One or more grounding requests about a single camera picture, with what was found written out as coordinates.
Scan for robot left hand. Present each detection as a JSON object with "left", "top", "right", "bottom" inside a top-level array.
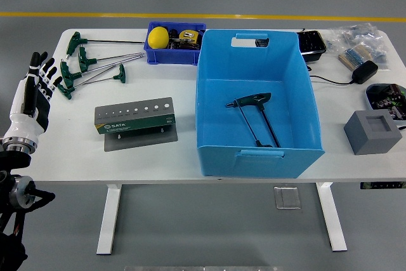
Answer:
[{"left": 3, "top": 51, "right": 63, "bottom": 141}]

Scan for large light blue foam box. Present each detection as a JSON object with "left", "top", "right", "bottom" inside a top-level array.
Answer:
[{"left": 195, "top": 29, "right": 326, "bottom": 179}]

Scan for large green T-handle hex key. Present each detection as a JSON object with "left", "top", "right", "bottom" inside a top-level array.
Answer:
[{"left": 225, "top": 92, "right": 281, "bottom": 149}]

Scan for thin green T-handle hex key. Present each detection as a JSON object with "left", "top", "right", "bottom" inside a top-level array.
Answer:
[{"left": 237, "top": 105, "right": 274, "bottom": 149}]

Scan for white table leg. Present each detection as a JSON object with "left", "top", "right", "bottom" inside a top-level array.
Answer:
[
  {"left": 315, "top": 182, "right": 348, "bottom": 252},
  {"left": 96, "top": 184, "right": 123, "bottom": 256}
]

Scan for yellow ball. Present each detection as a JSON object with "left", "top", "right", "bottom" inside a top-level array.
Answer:
[{"left": 147, "top": 26, "right": 170, "bottom": 50}]

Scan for dark blue plastic bin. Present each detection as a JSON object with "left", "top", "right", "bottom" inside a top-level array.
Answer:
[{"left": 143, "top": 22, "right": 207, "bottom": 66}]

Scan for dark parts pile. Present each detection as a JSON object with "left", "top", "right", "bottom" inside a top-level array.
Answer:
[{"left": 169, "top": 38, "right": 203, "bottom": 51}]

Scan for yellow tape measure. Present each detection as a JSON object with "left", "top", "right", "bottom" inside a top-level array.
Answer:
[{"left": 178, "top": 29, "right": 204, "bottom": 45}]

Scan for yellow floor tape line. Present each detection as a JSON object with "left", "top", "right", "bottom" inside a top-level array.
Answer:
[{"left": 0, "top": 11, "right": 406, "bottom": 23}]

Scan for metal floor socket plate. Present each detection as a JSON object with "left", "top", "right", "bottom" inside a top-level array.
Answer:
[{"left": 273, "top": 185, "right": 301, "bottom": 210}]

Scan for black plastic tray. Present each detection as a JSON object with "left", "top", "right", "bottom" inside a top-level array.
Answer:
[{"left": 296, "top": 30, "right": 327, "bottom": 63}]

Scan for resistor strip bundle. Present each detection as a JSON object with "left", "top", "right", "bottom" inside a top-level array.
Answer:
[{"left": 337, "top": 44, "right": 375, "bottom": 70}]

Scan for black power adapter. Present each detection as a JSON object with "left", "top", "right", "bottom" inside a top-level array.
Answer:
[{"left": 351, "top": 60, "right": 379, "bottom": 85}]

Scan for clear bags of resistors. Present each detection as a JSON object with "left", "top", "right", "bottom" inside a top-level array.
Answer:
[{"left": 326, "top": 22, "right": 390, "bottom": 70}]

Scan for grey cube with recess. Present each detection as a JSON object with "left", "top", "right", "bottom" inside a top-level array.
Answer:
[{"left": 343, "top": 109, "right": 403, "bottom": 155}]

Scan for black table control panel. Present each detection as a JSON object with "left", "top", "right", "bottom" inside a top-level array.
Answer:
[{"left": 360, "top": 181, "right": 406, "bottom": 190}]

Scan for green T-handle key black shaft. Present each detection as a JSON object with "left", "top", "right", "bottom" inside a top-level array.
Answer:
[{"left": 65, "top": 32, "right": 145, "bottom": 57}]

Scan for small green T-handle hex key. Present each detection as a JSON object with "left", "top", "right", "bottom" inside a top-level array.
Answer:
[{"left": 74, "top": 63, "right": 127, "bottom": 88}]

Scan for black adapter cord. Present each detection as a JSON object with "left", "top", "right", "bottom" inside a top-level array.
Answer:
[{"left": 308, "top": 75, "right": 355, "bottom": 86}]

